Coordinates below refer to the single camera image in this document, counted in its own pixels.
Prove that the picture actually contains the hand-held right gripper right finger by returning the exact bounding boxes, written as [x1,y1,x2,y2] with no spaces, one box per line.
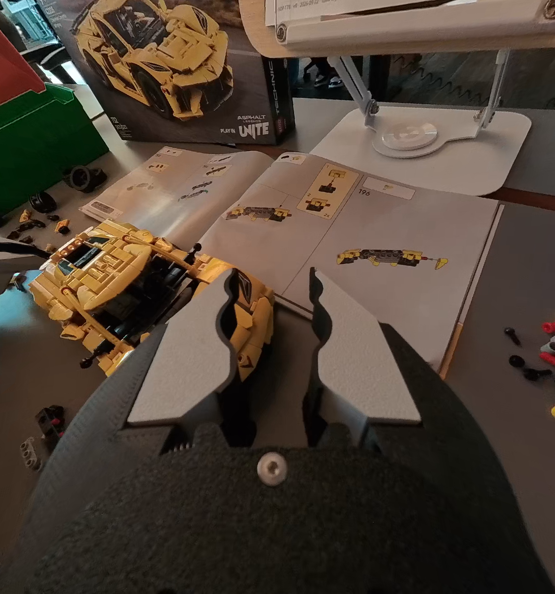
[307,267,422,446]

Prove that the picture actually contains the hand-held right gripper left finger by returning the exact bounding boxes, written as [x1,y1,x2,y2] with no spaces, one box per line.
[127,268,238,430]

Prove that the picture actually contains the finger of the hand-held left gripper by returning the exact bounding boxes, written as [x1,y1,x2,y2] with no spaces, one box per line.
[0,232,51,299]

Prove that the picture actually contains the yellow toy brick car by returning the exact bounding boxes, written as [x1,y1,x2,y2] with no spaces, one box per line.
[29,220,275,381]

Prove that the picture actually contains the black brick beam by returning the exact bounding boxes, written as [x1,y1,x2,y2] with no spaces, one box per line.
[35,405,67,453]

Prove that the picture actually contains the grey brick beam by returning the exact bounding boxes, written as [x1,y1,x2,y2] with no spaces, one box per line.
[20,438,43,469]

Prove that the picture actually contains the grey desk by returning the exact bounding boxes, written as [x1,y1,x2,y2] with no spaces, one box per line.
[0,84,555,594]

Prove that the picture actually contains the pile of yellow black brick pieces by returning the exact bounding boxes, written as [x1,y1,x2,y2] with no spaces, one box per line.
[6,209,74,253]

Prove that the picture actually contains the green plastic bin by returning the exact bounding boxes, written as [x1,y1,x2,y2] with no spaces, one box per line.
[0,84,110,216]

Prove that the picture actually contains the open instruction booklet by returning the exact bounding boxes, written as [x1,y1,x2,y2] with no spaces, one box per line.
[79,146,505,374]

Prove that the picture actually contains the scattered coloured brick pieces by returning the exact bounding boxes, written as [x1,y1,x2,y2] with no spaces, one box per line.
[505,306,555,423]

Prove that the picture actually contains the red plastic bin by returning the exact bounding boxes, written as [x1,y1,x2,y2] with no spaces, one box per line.
[0,9,46,114]

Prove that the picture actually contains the wooden book stand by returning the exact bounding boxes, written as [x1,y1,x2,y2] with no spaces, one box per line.
[238,0,555,198]

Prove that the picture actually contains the toy car box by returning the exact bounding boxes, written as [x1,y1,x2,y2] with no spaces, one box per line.
[50,0,297,144]

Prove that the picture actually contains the printed instruction sheet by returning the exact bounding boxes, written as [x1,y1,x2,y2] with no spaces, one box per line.
[264,0,450,28]

